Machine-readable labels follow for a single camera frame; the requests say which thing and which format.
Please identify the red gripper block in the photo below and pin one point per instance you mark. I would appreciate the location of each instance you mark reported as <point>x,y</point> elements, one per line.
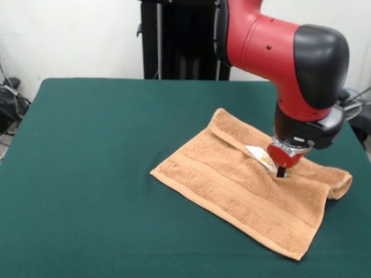
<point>279,156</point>

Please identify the dark green table cloth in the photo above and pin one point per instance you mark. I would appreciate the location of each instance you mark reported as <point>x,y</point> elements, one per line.
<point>87,188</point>

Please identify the black equipment bundle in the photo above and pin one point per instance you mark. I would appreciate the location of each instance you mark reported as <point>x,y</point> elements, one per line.
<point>11,110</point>

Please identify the tan terry towel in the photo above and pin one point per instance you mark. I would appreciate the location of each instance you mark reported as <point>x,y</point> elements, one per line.
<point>217,185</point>

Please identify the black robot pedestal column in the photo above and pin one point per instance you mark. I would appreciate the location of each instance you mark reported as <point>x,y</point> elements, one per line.
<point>179,43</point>

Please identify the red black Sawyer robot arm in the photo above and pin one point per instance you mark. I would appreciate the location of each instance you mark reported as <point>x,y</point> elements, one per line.
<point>275,58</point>

